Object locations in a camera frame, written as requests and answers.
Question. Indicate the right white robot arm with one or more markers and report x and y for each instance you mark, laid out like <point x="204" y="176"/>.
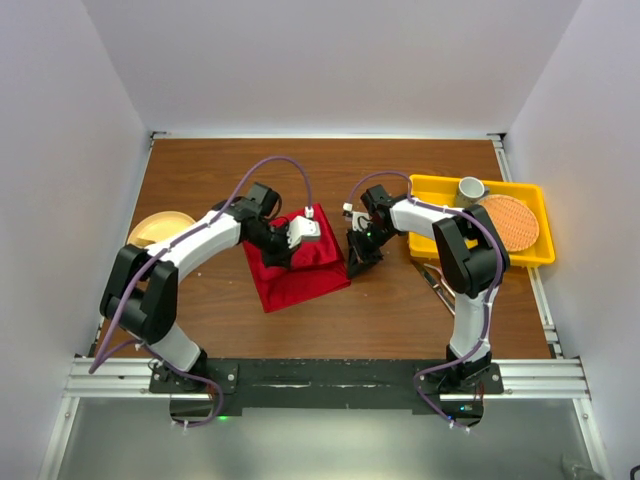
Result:
<point x="472" y="257"/>

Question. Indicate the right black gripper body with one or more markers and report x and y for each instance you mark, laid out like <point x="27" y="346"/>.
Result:
<point x="371" y="238"/>

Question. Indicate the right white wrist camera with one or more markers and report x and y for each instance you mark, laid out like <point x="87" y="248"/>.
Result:
<point x="359" y="221"/>

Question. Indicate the round wooden plate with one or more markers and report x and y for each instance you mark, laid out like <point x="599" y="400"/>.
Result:
<point x="159" y="227"/>

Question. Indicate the silver knife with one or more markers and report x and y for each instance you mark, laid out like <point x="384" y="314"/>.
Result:
<point x="447" y="301"/>

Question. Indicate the silver fork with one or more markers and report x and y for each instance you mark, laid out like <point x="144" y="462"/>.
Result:
<point x="437" y="273"/>

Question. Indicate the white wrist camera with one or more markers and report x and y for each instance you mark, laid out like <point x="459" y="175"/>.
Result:
<point x="301" y="230"/>
<point x="359" y="221"/>

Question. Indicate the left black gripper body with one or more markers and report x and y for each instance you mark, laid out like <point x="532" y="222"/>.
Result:
<point x="273" y="243"/>

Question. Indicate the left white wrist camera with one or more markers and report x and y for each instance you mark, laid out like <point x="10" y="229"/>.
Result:
<point x="301" y="230"/>

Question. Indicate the orange woven coaster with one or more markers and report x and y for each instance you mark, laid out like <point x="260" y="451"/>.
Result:
<point x="515" y="223"/>

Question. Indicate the white cup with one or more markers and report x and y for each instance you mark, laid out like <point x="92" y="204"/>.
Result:
<point x="470" y="190"/>

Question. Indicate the yellow plastic tray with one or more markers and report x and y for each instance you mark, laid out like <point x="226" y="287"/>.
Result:
<point x="441" y="190"/>

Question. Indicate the red cloth napkin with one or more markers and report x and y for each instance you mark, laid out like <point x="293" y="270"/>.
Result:
<point x="317" y="269"/>

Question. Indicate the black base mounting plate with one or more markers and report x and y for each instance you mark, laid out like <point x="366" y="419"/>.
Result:
<point x="232" y="386"/>

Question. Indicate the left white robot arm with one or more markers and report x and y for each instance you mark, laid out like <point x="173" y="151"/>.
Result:
<point x="142" y="290"/>

